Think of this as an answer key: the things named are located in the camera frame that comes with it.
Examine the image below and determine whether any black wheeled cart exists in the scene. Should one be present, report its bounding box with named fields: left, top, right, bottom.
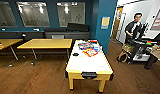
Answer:
left=127, top=30, right=160, bottom=65

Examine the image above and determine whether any brown bag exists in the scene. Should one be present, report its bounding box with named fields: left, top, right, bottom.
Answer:
left=116, top=51, right=130, bottom=64

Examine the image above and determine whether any person in dark shirt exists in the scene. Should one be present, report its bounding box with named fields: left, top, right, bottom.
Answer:
left=124, top=12, right=146, bottom=46

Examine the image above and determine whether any white air hockey game table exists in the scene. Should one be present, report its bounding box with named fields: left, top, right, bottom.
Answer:
left=64, top=39, right=115, bottom=93

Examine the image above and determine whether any wooden table with yellow top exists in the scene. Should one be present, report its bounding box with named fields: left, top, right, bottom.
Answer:
left=17, top=38, right=73, bottom=61
left=0, top=38, right=24, bottom=62

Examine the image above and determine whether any flat red box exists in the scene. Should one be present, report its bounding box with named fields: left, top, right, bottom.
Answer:
left=88, top=39, right=98, bottom=44

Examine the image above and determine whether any cardboard box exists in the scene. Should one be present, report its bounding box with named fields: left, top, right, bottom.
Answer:
left=121, top=43, right=134, bottom=54

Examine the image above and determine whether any blue plate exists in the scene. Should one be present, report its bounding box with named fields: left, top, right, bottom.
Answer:
left=93, top=45, right=102, bottom=53

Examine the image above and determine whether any dark sofa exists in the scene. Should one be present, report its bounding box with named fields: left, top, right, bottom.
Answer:
left=0, top=31, right=46, bottom=43

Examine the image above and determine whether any grey sofa bench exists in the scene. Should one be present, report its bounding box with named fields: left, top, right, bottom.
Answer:
left=44, top=27, right=93, bottom=41

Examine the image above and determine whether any yellow wall poster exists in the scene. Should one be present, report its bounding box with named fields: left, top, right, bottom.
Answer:
left=100, top=16, right=111, bottom=30

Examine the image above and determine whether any white paper label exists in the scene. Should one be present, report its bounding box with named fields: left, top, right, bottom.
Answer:
left=51, top=34, right=65, bottom=40

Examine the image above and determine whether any long black case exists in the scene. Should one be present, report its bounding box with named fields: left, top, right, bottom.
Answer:
left=66, top=22, right=91, bottom=33

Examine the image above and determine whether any black bowl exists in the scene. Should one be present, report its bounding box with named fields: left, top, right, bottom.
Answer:
left=72, top=52, right=80, bottom=57

